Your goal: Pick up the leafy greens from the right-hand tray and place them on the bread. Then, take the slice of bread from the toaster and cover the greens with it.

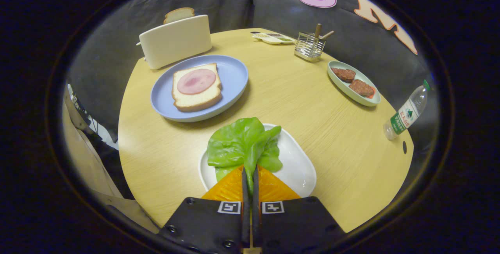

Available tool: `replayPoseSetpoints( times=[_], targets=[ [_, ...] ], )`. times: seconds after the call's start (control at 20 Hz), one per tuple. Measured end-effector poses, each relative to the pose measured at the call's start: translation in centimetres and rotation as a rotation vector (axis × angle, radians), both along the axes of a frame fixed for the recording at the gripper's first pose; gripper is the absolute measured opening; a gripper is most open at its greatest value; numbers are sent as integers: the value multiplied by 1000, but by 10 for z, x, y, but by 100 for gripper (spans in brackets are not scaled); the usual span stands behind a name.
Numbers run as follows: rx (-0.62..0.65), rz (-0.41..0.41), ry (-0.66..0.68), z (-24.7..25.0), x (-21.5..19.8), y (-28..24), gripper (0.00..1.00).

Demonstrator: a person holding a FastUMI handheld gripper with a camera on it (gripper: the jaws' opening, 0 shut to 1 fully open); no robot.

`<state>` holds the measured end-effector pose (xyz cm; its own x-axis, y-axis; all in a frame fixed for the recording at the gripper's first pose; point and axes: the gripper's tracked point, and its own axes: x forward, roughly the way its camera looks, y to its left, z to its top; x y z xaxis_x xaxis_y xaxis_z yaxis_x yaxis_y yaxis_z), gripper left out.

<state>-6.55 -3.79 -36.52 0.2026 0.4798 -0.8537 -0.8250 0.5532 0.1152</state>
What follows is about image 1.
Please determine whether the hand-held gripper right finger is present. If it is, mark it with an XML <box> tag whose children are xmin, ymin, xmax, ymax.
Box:
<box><xmin>252</xmin><ymin>165</ymin><xmax>347</xmax><ymax>254</ymax></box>

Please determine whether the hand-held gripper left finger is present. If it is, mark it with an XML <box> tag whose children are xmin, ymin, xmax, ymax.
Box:
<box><xmin>158</xmin><ymin>165</ymin><xmax>251</xmax><ymax>254</ymax></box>

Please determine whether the green lettuce leaf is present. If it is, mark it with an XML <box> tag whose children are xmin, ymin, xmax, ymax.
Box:
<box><xmin>207</xmin><ymin>117</ymin><xmax>283</xmax><ymax>192</ymax></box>

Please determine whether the toasted bread slice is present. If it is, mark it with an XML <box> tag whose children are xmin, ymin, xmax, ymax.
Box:
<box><xmin>163</xmin><ymin>7</ymin><xmax>195</xmax><ymax>25</ymax></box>

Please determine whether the white rectangular plate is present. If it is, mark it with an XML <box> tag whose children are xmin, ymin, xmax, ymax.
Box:
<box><xmin>198</xmin><ymin>123</ymin><xmax>317</xmax><ymax>198</ymax></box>

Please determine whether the white bread slice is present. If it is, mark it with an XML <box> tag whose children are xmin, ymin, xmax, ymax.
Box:
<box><xmin>172</xmin><ymin>63</ymin><xmax>223</xmax><ymax>113</ymax></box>

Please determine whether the person's beige clothing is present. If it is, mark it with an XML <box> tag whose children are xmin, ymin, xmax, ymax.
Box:
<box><xmin>62</xmin><ymin>90</ymin><xmax>160</xmax><ymax>234</ymax></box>

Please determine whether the pale green oval plate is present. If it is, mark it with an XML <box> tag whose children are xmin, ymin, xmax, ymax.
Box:
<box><xmin>327</xmin><ymin>60</ymin><xmax>382</xmax><ymax>107</ymax></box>

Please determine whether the pink ham slice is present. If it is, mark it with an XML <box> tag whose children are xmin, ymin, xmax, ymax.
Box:
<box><xmin>177</xmin><ymin>68</ymin><xmax>216</xmax><ymax>95</ymax></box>

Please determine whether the brown meat patty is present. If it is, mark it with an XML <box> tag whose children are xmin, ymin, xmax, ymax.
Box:
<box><xmin>349</xmin><ymin>79</ymin><xmax>375</xmax><ymax>97</ymax></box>
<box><xmin>331</xmin><ymin>68</ymin><xmax>356</xmax><ymax>83</ymax></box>

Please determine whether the clear plastic water bottle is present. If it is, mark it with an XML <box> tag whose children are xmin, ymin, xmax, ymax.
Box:
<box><xmin>383</xmin><ymin>80</ymin><xmax>431</xmax><ymax>141</ymax></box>

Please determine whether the blue plate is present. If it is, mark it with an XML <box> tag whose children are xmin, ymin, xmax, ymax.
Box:
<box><xmin>150</xmin><ymin>54</ymin><xmax>249</xmax><ymax>123</ymax></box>

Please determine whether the white toaster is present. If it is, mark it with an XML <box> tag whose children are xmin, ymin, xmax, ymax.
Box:
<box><xmin>136</xmin><ymin>14</ymin><xmax>213</xmax><ymax>70</ymax></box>

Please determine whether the white divided seasoning tray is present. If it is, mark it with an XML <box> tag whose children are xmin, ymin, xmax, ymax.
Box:
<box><xmin>250</xmin><ymin>31</ymin><xmax>296</xmax><ymax>45</ymax></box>

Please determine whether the metal wire utensil holder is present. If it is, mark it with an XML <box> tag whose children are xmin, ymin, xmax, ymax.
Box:
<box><xmin>294</xmin><ymin>31</ymin><xmax>327</xmax><ymax>62</ymax></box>

